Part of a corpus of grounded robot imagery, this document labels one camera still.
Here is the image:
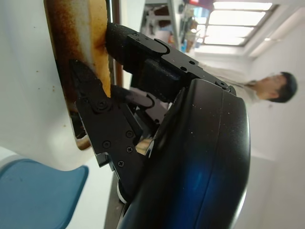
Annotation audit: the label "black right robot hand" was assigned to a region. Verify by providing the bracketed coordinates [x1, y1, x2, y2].
[69, 22, 252, 229]

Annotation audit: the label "golden toast slice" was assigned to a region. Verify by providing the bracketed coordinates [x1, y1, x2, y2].
[71, 0, 113, 100]

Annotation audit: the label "person in dark clothes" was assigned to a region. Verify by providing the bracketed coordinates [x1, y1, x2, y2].
[197, 61, 298, 105]

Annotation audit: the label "cream two-slot toaster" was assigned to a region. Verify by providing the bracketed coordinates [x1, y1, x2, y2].
[0, 0, 124, 171]

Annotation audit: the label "bright window panes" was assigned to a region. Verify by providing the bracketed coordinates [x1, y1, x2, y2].
[203, 2, 279, 46]

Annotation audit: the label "blue plastic tray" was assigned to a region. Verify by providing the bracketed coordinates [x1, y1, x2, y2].
[0, 159, 89, 229]

